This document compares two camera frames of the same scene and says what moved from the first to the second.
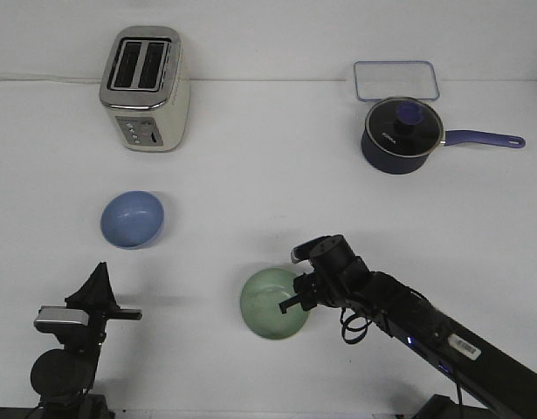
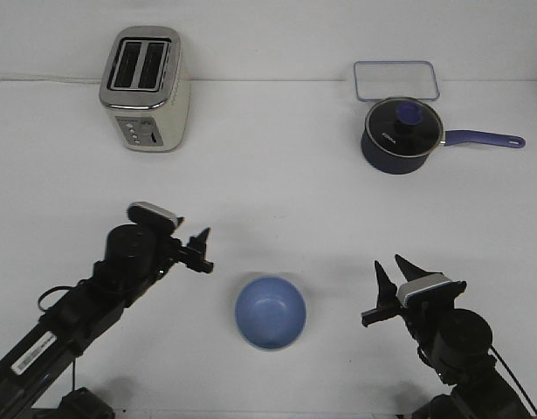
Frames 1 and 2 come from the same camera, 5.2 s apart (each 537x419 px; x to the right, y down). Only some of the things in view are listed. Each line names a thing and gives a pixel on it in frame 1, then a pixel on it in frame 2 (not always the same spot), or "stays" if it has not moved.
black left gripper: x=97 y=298 -> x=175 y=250
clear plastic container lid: x=378 y=79 stays
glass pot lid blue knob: x=404 y=127 stays
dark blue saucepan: x=400 y=133 stays
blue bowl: x=132 y=219 -> x=270 y=312
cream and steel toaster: x=146 y=87 stays
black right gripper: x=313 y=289 -> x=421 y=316
